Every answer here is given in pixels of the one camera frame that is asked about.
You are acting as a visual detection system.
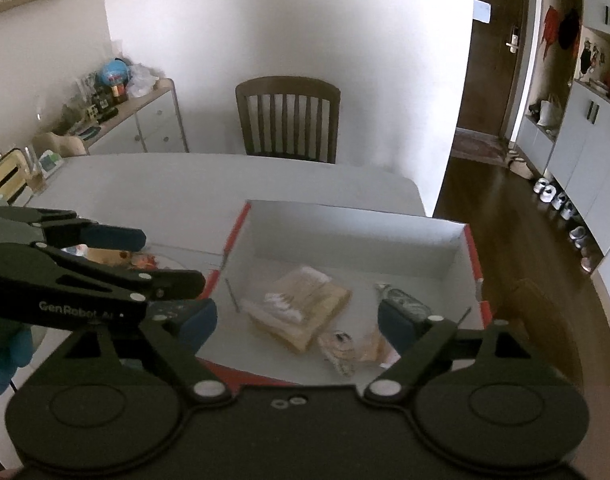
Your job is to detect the dark patterned packet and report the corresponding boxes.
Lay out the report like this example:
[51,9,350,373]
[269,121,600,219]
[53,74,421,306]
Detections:
[374,283,430,322]

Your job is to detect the beige bag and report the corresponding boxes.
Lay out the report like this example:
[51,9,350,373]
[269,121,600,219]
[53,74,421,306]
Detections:
[34,130,89,157]

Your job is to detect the row of white shoes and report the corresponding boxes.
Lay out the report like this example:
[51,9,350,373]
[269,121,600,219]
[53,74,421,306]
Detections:
[532,176,602,272]

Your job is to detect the white plastic bag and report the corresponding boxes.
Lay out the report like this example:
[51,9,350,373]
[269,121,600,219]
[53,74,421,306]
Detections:
[127,63,162,98]

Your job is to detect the white tote bag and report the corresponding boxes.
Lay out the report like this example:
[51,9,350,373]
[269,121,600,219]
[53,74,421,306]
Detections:
[537,94,564,129]

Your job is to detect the patterned small pouch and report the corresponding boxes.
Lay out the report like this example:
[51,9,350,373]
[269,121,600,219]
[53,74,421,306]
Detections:
[319,329,359,379]

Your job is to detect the small orange snack packet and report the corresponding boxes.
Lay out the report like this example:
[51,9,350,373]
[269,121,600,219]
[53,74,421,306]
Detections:
[357,327,402,369]

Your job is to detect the dark wooden door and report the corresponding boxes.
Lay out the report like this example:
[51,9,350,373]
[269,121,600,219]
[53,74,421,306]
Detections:
[454,0,532,142]

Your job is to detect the person's left hand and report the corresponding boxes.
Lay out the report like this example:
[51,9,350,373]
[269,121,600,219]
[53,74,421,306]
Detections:
[0,321,36,402]

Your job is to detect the patterned doormat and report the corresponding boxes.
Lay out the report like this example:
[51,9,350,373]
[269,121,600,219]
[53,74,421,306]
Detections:
[451,129,512,164]

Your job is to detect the white sideboard wooden top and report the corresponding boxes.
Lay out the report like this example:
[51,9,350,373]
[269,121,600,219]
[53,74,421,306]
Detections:
[32,78,190,157]

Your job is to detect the red hanging ornament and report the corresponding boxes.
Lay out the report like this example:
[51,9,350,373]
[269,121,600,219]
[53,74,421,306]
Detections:
[540,5,562,62]

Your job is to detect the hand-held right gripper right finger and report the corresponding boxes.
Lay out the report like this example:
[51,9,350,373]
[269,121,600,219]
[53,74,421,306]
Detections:
[363,298,537,404]

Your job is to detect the cream slotted box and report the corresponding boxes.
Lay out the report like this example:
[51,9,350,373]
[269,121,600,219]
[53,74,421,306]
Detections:
[0,148,29,200]

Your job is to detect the bag of cotton swabs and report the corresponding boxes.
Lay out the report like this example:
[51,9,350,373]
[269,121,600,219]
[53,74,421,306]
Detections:
[239,267,337,328]

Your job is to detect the red cardboard box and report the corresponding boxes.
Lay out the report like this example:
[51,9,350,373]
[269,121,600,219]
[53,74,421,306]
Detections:
[194,199,487,392]

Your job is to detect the white wall cabinets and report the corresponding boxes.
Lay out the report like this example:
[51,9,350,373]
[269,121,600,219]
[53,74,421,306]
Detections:
[514,0,610,273]

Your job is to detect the blue globe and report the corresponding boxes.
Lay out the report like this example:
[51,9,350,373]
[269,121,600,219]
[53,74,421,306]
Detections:
[97,58,132,89]

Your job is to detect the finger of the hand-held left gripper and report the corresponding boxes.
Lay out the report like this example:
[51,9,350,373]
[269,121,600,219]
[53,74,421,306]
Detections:
[0,206,148,252]
[31,241,207,305]

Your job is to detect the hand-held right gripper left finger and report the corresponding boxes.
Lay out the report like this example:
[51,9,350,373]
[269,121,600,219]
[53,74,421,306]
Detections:
[59,298,232,404]

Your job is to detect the wooden chair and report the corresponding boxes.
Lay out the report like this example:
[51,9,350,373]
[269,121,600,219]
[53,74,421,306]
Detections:
[234,75,342,164]

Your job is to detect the black hat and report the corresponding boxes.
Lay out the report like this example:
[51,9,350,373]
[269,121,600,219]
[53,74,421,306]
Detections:
[558,9,582,52]

